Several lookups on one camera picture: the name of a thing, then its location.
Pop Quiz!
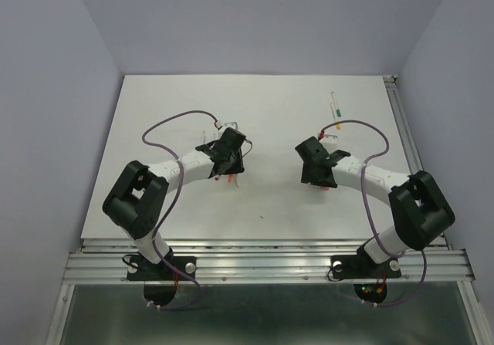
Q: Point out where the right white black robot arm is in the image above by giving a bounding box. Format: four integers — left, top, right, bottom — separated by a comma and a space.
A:
295, 137, 455, 276

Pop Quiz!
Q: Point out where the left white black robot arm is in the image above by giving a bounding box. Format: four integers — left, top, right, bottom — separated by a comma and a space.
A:
102, 127, 246, 279

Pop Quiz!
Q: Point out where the yellow capped marker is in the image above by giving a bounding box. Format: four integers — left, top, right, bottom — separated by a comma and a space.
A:
330, 103, 341, 130

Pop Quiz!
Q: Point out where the green capped marker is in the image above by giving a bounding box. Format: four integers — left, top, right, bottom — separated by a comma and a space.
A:
330, 91, 342, 117

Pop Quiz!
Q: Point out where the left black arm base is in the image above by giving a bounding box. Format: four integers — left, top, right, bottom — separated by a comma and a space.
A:
122, 253, 197, 282

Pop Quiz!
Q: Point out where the right side aluminium rail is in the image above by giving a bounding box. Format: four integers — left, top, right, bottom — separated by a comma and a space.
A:
384, 76, 455, 251

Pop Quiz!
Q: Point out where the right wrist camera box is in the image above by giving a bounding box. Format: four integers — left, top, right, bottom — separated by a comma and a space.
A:
318, 131, 338, 154

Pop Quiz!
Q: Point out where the aluminium rail frame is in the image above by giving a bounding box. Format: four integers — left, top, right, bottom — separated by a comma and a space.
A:
46, 237, 493, 344

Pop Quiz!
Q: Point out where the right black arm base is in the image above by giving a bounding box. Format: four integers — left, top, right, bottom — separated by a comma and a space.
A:
327, 248, 402, 282

